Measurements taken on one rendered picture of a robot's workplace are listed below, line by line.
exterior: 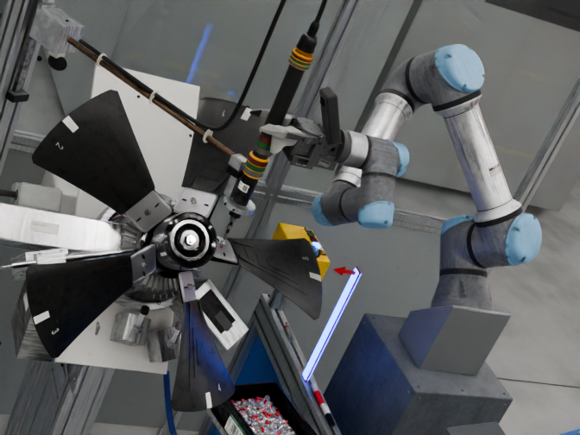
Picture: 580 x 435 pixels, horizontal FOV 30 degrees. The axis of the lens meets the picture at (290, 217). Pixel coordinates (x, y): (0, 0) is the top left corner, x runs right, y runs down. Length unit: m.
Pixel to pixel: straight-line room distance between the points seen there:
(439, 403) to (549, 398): 2.45
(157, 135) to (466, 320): 0.85
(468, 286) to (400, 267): 0.90
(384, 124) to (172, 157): 0.50
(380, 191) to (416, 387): 0.52
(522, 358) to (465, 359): 2.54
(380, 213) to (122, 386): 1.45
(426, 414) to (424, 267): 1.01
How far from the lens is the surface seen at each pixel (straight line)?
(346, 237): 3.36
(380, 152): 2.31
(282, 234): 2.79
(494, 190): 2.55
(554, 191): 6.94
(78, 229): 2.35
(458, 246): 2.64
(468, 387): 2.68
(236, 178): 2.27
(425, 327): 2.64
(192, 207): 2.33
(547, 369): 5.26
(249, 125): 2.41
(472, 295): 2.62
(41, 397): 2.94
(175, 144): 2.58
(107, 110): 2.25
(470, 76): 2.50
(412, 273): 3.54
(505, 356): 5.16
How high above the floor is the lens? 2.29
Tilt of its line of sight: 25 degrees down
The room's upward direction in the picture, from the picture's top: 24 degrees clockwise
